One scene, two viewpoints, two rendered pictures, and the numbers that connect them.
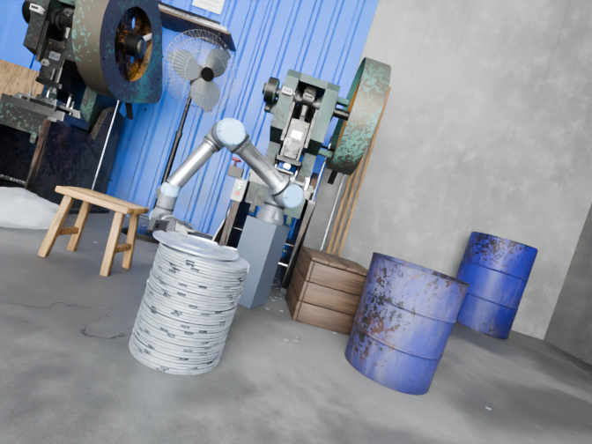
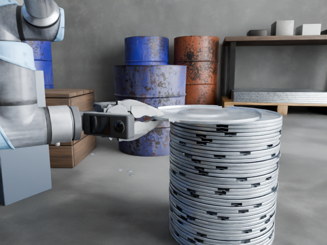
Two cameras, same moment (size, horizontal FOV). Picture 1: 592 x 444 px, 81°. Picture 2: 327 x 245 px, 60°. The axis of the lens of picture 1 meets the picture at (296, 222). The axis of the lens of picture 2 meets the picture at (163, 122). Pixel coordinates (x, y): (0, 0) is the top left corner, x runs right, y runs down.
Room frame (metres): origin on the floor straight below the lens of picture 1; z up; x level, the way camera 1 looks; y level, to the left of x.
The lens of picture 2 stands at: (1.12, 1.02, 0.44)
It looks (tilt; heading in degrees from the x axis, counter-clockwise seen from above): 10 degrees down; 282
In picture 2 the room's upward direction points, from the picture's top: straight up
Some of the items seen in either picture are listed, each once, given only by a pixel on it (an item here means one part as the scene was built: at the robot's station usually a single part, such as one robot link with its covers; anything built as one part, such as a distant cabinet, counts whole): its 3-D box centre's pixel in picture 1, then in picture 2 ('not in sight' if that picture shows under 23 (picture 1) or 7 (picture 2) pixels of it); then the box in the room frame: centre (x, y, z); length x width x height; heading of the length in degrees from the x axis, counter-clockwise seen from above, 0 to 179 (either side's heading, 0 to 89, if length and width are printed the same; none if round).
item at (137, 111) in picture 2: (187, 231); (142, 110); (1.31, 0.38, 0.36); 0.09 x 0.06 x 0.03; 42
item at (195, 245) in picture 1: (197, 245); (202, 113); (1.17, 0.29, 0.34); 0.29 x 0.29 x 0.01
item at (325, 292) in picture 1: (328, 288); (47, 123); (2.02, -0.30, 0.18); 0.40 x 0.38 x 0.35; 8
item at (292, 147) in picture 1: (295, 139); not in sight; (2.56, 0.19, 1.04); 0.17 x 0.15 x 0.30; 3
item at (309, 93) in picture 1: (304, 110); not in sight; (2.60, 0.19, 1.27); 0.21 x 0.12 x 0.34; 3
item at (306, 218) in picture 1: (304, 225); not in sight; (2.75, -0.07, 0.45); 0.92 x 0.12 x 0.90; 3
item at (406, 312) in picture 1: (402, 318); (150, 107); (1.53, -0.58, 0.24); 0.42 x 0.42 x 0.48
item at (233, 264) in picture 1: (205, 253); (224, 113); (1.12, 0.25, 0.33); 0.29 x 0.29 x 0.01
